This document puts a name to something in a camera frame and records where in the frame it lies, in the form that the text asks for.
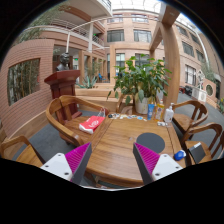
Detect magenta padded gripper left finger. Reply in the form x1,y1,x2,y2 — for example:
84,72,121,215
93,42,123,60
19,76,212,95
41,142,92,185

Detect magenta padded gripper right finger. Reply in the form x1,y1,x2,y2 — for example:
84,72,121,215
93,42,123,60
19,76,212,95
133,143,182,185

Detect round grey mouse pad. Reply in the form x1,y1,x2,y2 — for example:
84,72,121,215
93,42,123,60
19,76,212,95
136,133,165,153

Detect small white packet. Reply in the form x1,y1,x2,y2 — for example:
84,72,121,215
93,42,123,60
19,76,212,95
157,121,168,126

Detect wooden chair near left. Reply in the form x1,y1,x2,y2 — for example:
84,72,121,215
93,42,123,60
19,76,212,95
0,135,45,167

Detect wooden chair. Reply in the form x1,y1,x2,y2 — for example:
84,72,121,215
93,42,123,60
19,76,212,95
0,135,45,167
181,122,224,166

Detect black notebook on chair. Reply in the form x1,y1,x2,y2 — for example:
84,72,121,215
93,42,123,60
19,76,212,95
188,143,206,164

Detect yellow bottle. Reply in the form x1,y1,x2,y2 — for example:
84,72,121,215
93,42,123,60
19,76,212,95
155,99,164,121

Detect wooden armchair left rear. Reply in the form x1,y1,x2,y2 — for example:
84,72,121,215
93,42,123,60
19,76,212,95
46,95,109,146

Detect wooden armchair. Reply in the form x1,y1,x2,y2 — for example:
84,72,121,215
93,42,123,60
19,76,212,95
172,100,208,134
46,95,109,146

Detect white pump bottle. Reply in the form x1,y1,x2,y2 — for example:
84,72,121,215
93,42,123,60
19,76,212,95
164,104,174,123

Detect white plant pot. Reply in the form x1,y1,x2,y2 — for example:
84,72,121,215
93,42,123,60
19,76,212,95
135,95,148,114

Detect blue tube bottle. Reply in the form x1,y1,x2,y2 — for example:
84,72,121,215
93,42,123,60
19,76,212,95
147,104,155,120

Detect small items on table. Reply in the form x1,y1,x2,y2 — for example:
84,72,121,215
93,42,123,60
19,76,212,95
108,113,147,121

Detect wooden armchair right rear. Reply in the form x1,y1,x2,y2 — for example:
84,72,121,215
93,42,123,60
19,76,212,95
172,100,208,134

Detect wooden chair near right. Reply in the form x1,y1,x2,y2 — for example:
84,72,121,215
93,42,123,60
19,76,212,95
181,122,224,166

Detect agave plant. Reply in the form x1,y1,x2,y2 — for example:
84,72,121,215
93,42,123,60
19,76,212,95
78,76,97,89

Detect green potted plant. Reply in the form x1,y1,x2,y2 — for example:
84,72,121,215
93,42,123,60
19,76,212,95
107,56,171,105

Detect dark bust statue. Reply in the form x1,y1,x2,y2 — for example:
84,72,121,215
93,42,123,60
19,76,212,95
56,53,69,71

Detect red wooden pedestal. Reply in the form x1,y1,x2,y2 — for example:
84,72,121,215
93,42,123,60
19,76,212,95
43,69,83,125

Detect wooden pergola post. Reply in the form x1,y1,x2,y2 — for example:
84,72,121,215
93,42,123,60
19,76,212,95
149,2,180,107

